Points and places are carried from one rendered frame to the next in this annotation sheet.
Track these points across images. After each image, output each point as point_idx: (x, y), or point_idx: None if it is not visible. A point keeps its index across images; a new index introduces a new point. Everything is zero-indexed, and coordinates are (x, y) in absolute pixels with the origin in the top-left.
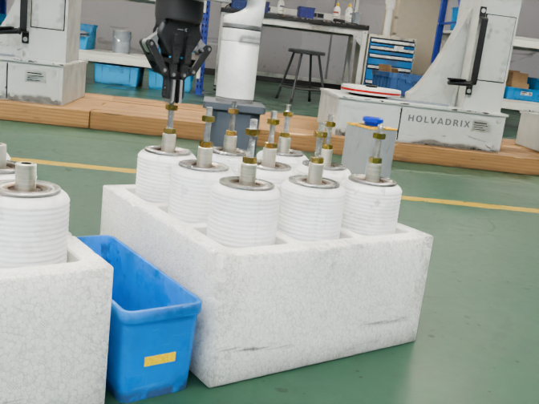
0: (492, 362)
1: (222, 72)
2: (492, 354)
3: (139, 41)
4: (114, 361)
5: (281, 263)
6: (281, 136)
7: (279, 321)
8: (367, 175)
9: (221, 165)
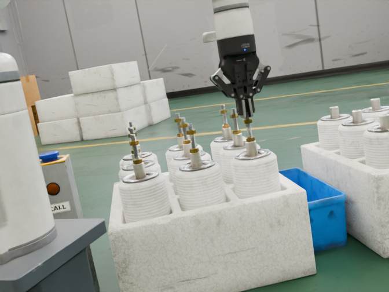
0: (106, 236)
1: (43, 175)
2: (96, 240)
3: (270, 67)
4: None
5: None
6: (142, 162)
7: None
8: (140, 152)
9: (226, 147)
